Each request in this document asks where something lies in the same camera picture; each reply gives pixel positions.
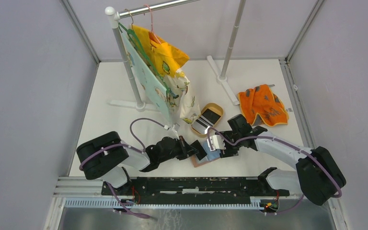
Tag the white black-striped credit card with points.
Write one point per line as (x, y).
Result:
(201, 125)

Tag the yellow oval tray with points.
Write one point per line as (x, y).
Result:
(210, 116)

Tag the yellow garment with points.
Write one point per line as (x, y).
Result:
(166, 58)

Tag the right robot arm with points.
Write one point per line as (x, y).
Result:
(315, 173)

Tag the orange patterned cloth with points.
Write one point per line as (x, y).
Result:
(259, 105)

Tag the cream printed garment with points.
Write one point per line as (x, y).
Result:
(182, 98)

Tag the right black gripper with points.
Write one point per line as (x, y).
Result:
(228, 152)

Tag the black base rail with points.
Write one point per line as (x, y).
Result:
(198, 190)

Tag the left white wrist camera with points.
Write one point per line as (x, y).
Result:
(174, 128)

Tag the pink clothes hanger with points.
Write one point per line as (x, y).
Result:
(152, 22)

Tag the green clothes hanger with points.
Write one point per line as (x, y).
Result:
(140, 48)

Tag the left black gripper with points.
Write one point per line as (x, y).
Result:
(186, 149)

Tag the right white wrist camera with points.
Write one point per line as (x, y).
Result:
(216, 142)

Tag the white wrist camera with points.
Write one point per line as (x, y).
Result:
(174, 128)
(216, 142)

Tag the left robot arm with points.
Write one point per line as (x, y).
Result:
(104, 157)

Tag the white perforated cable tray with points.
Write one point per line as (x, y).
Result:
(111, 202)

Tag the white metal clothes rack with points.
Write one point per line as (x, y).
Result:
(221, 74)

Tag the light green printed garment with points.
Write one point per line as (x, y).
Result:
(154, 89)

